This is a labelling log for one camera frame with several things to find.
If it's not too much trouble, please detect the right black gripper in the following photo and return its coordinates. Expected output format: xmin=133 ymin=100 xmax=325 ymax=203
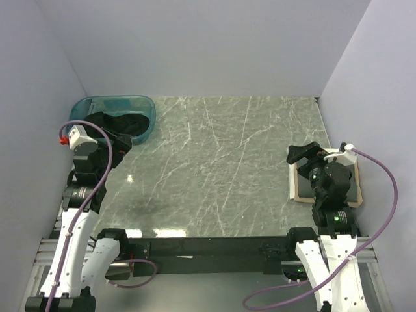
xmin=286 ymin=140 xmax=331 ymax=200

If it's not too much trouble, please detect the black t shirt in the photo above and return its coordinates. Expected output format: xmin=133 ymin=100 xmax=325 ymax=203
xmin=84 ymin=112 xmax=150 ymax=137

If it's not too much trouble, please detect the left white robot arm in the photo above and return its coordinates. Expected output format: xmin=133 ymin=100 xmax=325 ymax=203
xmin=24 ymin=131 xmax=132 ymax=311

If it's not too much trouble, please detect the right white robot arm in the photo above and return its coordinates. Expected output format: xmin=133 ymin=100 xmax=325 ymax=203
xmin=285 ymin=142 xmax=369 ymax=311

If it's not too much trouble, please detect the brown cardboard board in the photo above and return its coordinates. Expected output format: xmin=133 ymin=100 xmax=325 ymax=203
xmin=294 ymin=161 xmax=363 ymax=209

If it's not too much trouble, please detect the teal plastic bin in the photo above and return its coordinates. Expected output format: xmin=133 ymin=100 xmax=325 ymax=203
xmin=69 ymin=95 xmax=156 ymax=145

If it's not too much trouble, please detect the black base crossbar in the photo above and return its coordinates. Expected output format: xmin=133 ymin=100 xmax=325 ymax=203
xmin=90 ymin=229 xmax=322 ymax=278

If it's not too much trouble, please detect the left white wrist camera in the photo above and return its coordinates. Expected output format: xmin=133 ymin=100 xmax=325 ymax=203
xmin=59 ymin=125 xmax=98 ymax=151

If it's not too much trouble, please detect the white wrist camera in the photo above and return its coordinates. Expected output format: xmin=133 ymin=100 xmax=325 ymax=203
xmin=324 ymin=142 xmax=358 ymax=166
xmin=59 ymin=125 xmax=98 ymax=151

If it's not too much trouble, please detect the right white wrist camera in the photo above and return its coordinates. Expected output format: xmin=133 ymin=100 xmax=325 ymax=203
xmin=324 ymin=142 xmax=358 ymax=166

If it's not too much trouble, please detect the aluminium frame rail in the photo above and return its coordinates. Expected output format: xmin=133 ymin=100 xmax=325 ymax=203
xmin=34 ymin=239 xmax=378 ymax=266

